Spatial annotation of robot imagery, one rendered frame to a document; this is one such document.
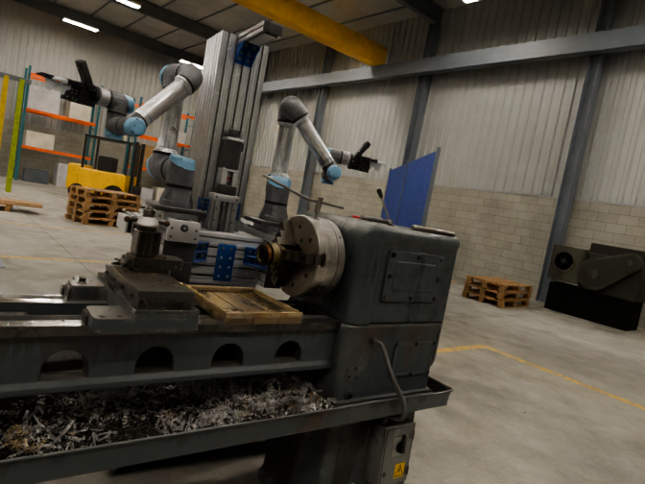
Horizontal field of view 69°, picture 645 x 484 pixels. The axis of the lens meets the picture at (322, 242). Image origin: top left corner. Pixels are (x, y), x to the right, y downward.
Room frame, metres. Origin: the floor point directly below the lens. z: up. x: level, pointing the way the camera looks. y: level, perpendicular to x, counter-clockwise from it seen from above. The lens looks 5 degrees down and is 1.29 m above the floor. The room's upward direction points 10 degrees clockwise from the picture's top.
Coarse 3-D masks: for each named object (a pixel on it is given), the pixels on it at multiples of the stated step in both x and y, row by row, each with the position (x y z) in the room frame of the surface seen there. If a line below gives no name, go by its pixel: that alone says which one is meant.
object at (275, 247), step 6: (258, 246) 1.72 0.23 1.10; (264, 246) 1.69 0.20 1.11; (270, 246) 1.71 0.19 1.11; (276, 246) 1.72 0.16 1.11; (282, 246) 1.76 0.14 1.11; (258, 252) 1.73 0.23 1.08; (264, 252) 1.75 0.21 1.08; (270, 252) 1.69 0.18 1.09; (276, 252) 1.70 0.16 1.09; (282, 252) 1.71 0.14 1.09; (258, 258) 1.72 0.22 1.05; (264, 258) 1.69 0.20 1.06; (270, 258) 1.69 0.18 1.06; (276, 258) 1.70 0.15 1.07; (270, 264) 1.71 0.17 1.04; (276, 264) 1.73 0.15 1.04
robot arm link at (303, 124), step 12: (288, 96) 2.43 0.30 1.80; (288, 108) 2.39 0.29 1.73; (300, 108) 2.38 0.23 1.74; (300, 120) 2.38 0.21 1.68; (300, 132) 2.41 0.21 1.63; (312, 132) 2.40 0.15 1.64; (312, 144) 2.41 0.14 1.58; (324, 156) 2.41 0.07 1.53; (324, 168) 2.43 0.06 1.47; (336, 168) 2.41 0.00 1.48
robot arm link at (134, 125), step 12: (180, 72) 2.09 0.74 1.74; (192, 72) 2.10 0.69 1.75; (180, 84) 2.06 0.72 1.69; (192, 84) 2.08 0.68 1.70; (156, 96) 2.00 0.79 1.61; (168, 96) 2.01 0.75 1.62; (180, 96) 2.06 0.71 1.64; (144, 108) 1.95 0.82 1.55; (156, 108) 1.97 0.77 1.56; (168, 108) 2.03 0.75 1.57; (120, 120) 1.92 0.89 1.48; (132, 120) 1.88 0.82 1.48; (144, 120) 1.94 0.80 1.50; (120, 132) 1.93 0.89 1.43; (132, 132) 1.89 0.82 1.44; (144, 132) 1.92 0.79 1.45
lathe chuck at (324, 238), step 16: (304, 224) 1.78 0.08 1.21; (320, 224) 1.76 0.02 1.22; (304, 240) 1.76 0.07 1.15; (320, 240) 1.70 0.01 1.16; (336, 240) 1.75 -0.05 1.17; (336, 256) 1.73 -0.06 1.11; (304, 272) 1.73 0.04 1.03; (320, 272) 1.69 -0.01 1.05; (288, 288) 1.80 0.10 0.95; (304, 288) 1.72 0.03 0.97
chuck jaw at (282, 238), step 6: (282, 222) 1.82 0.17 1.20; (288, 222) 1.84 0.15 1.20; (282, 228) 1.82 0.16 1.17; (288, 228) 1.83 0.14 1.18; (276, 234) 1.81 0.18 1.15; (282, 234) 1.79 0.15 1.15; (288, 234) 1.81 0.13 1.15; (276, 240) 1.76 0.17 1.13; (282, 240) 1.78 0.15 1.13; (288, 240) 1.79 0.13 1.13; (294, 240) 1.81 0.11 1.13; (288, 246) 1.79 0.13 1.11; (294, 246) 1.80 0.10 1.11
